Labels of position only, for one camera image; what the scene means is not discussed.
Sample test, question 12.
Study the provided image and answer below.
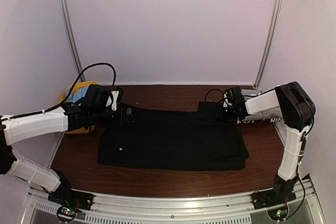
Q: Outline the aluminium frame post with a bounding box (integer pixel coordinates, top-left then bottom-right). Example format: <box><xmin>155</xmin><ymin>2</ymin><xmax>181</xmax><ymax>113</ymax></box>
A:
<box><xmin>60</xmin><ymin>0</ymin><xmax>83</xmax><ymax>74</ymax></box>
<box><xmin>253</xmin><ymin>0</ymin><xmax>283</xmax><ymax>90</ymax></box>

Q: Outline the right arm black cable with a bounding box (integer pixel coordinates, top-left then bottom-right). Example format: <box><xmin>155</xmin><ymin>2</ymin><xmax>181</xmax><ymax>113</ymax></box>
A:
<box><xmin>204</xmin><ymin>89</ymin><xmax>229</xmax><ymax>104</ymax></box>

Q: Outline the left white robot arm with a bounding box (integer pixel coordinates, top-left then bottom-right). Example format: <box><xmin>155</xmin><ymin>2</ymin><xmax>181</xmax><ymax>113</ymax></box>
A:
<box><xmin>1</xmin><ymin>102</ymin><xmax>125</xmax><ymax>205</ymax></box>

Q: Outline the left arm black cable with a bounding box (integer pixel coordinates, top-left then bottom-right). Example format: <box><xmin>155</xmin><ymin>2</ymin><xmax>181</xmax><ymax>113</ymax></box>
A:
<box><xmin>2</xmin><ymin>62</ymin><xmax>118</xmax><ymax>119</ymax></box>

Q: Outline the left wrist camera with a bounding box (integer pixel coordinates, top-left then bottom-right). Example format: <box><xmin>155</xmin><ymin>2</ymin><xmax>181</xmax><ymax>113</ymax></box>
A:
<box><xmin>80</xmin><ymin>84</ymin><xmax>124</xmax><ymax>112</ymax></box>

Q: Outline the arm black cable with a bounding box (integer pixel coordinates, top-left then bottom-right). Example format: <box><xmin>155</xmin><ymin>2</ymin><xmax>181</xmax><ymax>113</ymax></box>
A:
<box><xmin>2</xmin><ymin>62</ymin><xmax>118</xmax><ymax>119</ymax></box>
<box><xmin>204</xmin><ymin>89</ymin><xmax>229</xmax><ymax>104</ymax></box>

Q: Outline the right aluminium frame post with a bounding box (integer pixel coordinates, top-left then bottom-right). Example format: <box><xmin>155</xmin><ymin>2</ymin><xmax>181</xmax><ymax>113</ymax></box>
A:
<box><xmin>253</xmin><ymin>0</ymin><xmax>283</xmax><ymax>90</ymax></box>

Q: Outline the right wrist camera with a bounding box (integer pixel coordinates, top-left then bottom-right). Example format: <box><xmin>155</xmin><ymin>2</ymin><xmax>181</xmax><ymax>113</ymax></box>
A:
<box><xmin>223</xmin><ymin>86</ymin><xmax>245</xmax><ymax>106</ymax></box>

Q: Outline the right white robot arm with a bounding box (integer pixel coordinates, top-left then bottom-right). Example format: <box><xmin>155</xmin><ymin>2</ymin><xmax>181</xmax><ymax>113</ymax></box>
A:
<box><xmin>215</xmin><ymin>81</ymin><xmax>316</xmax><ymax>182</ymax></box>

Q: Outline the front aluminium rail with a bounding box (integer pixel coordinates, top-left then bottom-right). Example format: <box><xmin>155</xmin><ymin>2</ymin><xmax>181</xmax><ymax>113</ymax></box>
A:
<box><xmin>26</xmin><ymin>178</ymin><xmax>329</xmax><ymax>224</ymax></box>

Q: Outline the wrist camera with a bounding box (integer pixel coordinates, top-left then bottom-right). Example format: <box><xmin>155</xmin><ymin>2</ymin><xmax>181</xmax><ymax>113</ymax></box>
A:
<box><xmin>223</xmin><ymin>86</ymin><xmax>245</xmax><ymax>106</ymax></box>
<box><xmin>80</xmin><ymin>84</ymin><xmax>124</xmax><ymax>112</ymax></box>

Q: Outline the black long sleeve shirt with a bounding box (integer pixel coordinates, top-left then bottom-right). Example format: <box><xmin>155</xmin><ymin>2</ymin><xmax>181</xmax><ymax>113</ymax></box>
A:
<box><xmin>97</xmin><ymin>101</ymin><xmax>249</xmax><ymax>171</ymax></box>

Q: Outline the left aluminium frame post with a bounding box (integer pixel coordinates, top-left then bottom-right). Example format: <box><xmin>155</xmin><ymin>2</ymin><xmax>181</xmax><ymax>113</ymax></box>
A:
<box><xmin>60</xmin><ymin>0</ymin><xmax>83</xmax><ymax>74</ymax></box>

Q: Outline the light blue shirt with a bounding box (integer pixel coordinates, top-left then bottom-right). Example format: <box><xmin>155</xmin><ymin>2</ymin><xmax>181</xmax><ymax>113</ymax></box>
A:
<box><xmin>65</xmin><ymin>84</ymin><xmax>90</xmax><ymax>103</ymax></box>

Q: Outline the grey shirt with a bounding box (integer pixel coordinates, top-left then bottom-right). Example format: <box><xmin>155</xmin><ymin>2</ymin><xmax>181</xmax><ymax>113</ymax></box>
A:
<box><xmin>241</xmin><ymin>89</ymin><xmax>282</xmax><ymax>123</ymax></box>

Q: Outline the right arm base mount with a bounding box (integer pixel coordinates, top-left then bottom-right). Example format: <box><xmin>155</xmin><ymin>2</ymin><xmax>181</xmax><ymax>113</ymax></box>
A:
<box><xmin>250</xmin><ymin>175</ymin><xmax>298</xmax><ymax>222</ymax></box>

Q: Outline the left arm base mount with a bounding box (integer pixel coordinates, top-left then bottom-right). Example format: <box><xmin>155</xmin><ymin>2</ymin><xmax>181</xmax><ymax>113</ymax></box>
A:
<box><xmin>42</xmin><ymin>170</ymin><xmax>93</xmax><ymax>223</ymax></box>

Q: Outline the yellow plastic basket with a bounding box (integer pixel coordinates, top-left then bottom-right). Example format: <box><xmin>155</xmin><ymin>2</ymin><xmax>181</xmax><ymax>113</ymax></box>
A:
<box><xmin>58</xmin><ymin>81</ymin><xmax>97</xmax><ymax>134</ymax></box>

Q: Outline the black printed folded shirt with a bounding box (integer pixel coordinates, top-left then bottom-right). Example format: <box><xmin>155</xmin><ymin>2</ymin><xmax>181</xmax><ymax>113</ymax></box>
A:
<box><xmin>236</xmin><ymin>118</ymin><xmax>282</xmax><ymax>125</ymax></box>

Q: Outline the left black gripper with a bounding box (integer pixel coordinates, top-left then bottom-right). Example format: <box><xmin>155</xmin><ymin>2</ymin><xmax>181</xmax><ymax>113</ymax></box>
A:
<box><xmin>90</xmin><ymin>108</ymin><xmax>139</xmax><ymax>127</ymax></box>

